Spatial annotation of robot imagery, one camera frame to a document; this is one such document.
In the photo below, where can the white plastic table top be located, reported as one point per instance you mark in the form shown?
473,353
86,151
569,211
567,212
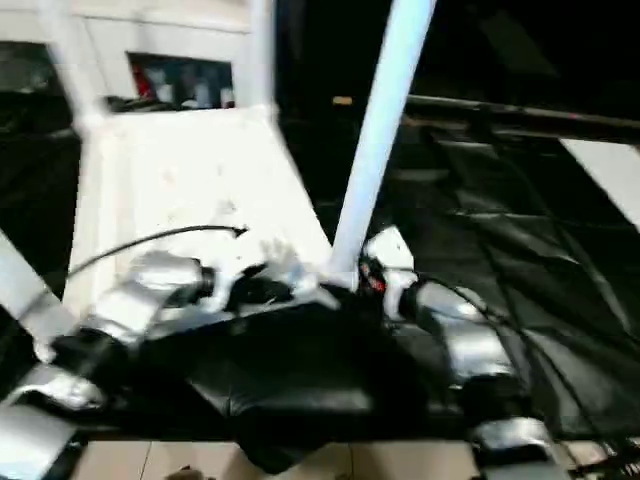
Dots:
175,175

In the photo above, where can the white plastic table leg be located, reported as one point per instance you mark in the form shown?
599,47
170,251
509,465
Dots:
380,100
75,75
260,50
25,285

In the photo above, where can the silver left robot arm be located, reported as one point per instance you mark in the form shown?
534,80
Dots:
150,272

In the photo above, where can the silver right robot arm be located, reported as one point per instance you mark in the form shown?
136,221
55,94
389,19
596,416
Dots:
475,345

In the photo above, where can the black mat cover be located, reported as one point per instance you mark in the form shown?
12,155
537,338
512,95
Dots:
500,225

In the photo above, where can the small brass fitting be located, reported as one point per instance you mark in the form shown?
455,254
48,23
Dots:
341,100

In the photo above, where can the white cup behind glass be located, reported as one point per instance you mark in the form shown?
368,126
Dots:
226,97

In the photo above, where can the grey rounded robot foot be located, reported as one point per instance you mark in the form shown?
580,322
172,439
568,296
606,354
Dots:
190,474

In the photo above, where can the long black rod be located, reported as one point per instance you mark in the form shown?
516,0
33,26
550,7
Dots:
525,112

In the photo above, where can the red item behind glass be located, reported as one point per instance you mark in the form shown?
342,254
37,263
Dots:
141,82

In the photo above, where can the white flat board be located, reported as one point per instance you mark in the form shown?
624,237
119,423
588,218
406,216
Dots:
610,170

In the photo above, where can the white cabinet with glass doors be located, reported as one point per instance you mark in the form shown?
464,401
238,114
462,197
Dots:
175,30

